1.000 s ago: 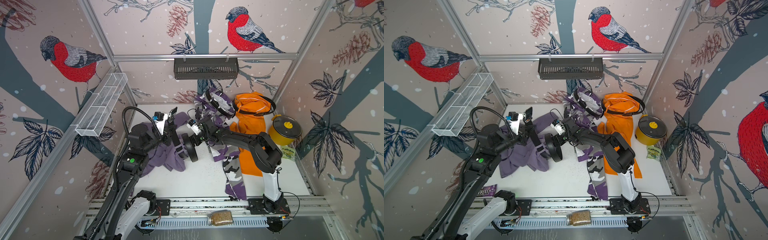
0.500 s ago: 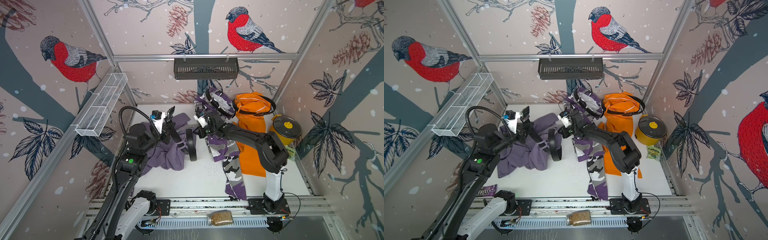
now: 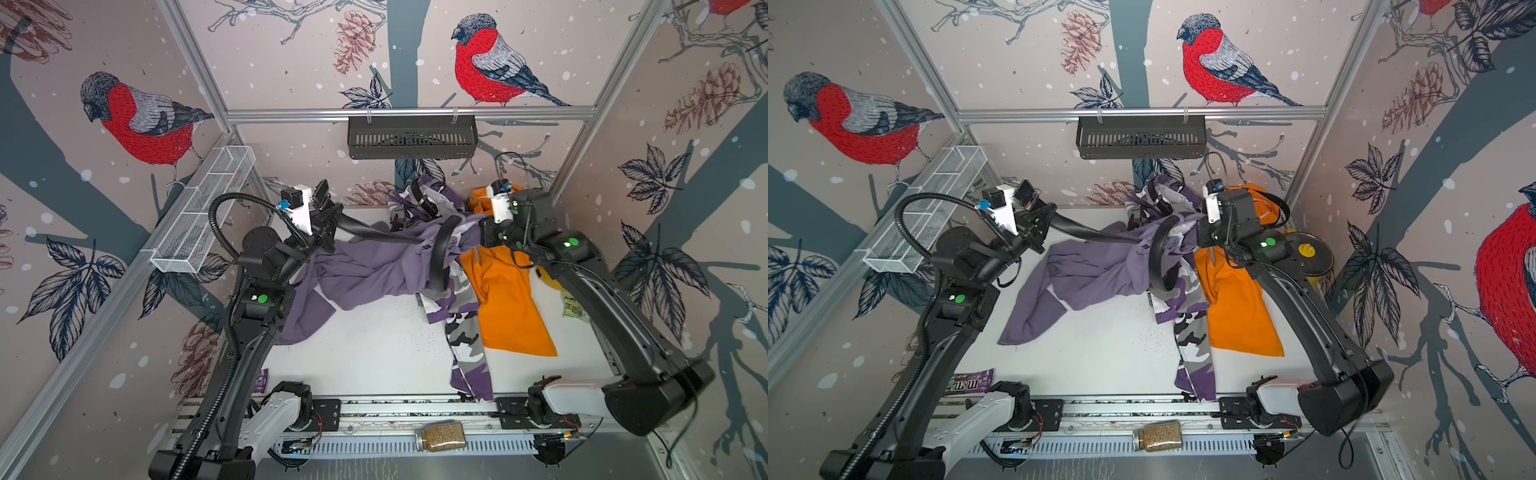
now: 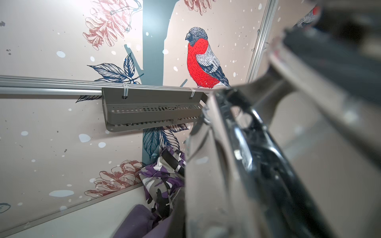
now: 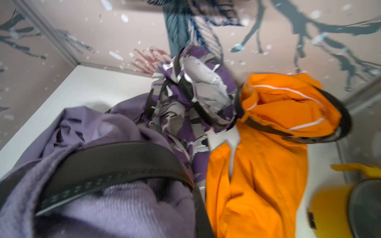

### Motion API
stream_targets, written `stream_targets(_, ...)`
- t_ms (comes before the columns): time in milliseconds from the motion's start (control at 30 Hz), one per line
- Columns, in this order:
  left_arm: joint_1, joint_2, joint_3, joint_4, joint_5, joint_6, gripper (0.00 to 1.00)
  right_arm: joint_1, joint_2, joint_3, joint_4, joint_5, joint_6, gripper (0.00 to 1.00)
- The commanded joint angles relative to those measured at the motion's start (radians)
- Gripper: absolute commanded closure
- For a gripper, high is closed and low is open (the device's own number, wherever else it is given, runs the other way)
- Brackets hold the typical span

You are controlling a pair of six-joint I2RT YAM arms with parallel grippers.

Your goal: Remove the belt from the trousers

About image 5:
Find purple camouflage trousers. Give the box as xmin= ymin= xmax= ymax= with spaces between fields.
xmin=144 ymin=45 xmax=237 ymax=195

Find black belt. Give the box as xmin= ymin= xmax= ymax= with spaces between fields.
xmin=171 ymin=45 xmax=237 ymax=131
xmin=234 ymin=83 xmax=352 ymax=144
xmin=1 ymin=142 xmax=214 ymax=238

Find black belt on camouflage trousers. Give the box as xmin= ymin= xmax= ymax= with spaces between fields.
xmin=171 ymin=45 xmax=237 ymax=131

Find yellow cooking pot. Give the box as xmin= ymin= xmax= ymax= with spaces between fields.
xmin=308 ymin=163 xmax=381 ymax=238

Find orange trousers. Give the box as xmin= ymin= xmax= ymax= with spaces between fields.
xmin=205 ymin=72 xmax=342 ymax=238

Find lilac purple trousers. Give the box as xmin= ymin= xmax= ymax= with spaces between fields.
xmin=1 ymin=94 xmax=196 ymax=238

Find glass lid with yellow knob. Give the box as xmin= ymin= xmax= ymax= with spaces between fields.
xmin=348 ymin=179 xmax=381 ymax=238

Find black belt on orange trousers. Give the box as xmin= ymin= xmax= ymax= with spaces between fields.
xmin=234 ymin=83 xmax=352 ymax=144

